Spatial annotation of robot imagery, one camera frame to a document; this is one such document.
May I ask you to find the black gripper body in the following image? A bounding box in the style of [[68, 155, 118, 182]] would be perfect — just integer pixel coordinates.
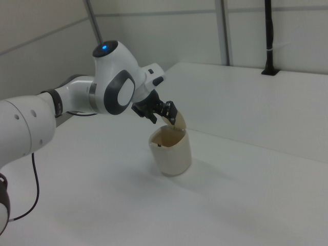
[[131, 90, 162, 119]]

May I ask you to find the small beige bin with lid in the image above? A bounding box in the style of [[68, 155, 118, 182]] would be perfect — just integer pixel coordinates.
[[148, 110, 193, 177]]

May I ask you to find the black pole with base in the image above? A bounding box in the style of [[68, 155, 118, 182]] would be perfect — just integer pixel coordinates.
[[261, 0, 280, 76]]

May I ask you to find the grey partition post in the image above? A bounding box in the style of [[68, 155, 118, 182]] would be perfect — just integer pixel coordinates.
[[219, 0, 231, 66], [83, 0, 104, 45]]

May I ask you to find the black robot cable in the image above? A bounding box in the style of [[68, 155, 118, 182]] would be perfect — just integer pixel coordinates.
[[8, 151, 40, 222]]

